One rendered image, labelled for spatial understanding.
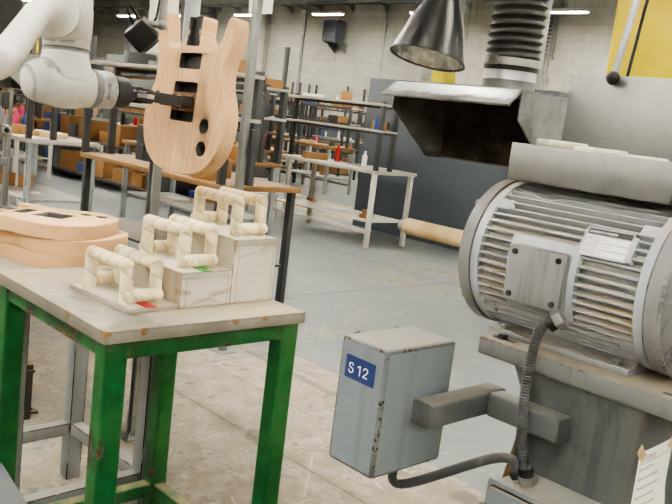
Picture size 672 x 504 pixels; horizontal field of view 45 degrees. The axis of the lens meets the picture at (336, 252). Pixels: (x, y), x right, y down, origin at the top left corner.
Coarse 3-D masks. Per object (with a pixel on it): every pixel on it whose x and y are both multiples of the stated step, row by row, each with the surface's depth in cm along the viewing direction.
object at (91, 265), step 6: (90, 258) 205; (90, 264) 205; (96, 264) 206; (84, 270) 206; (90, 270) 206; (96, 270) 207; (84, 276) 206; (90, 276) 206; (96, 276) 207; (84, 282) 206; (90, 282) 206; (90, 288) 207
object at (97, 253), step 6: (90, 246) 205; (96, 246) 205; (90, 252) 204; (96, 252) 202; (102, 252) 201; (108, 252) 200; (96, 258) 202; (102, 258) 200; (108, 258) 198; (114, 258) 197; (120, 258) 196; (126, 258) 195; (108, 264) 199; (114, 264) 196; (120, 264) 194; (126, 264) 194; (132, 264) 194
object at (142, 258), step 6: (120, 246) 211; (126, 246) 210; (120, 252) 210; (126, 252) 208; (132, 252) 206; (138, 252) 205; (144, 252) 205; (132, 258) 206; (138, 258) 204; (144, 258) 202; (150, 258) 201; (156, 258) 200; (144, 264) 202; (150, 264) 200; (156, 264) 199; (162, 264) 200
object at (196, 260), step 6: (186, 258) 204; (192, 258) 205; (198, 258) 207; (204, 258) 208; (210, 258) 209; (216, 258) 211; (186, 264) 205; (192, 264) 206; (198, 264) 207; (204, 264) 208; (210, 264) 210
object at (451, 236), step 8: (408, 224) 159; (416, 224) 158; (424, 224) 157; (432, 224) 156; (408, 232) 159; (416, 232) 157; (424, 232) 156; (432, 232) 154; (440, 232) 153; (448, 232) 152; (456, 232) 151; (432, 240) 156; (440, 240) 154; (448, 240) 152; (456, 240) 150
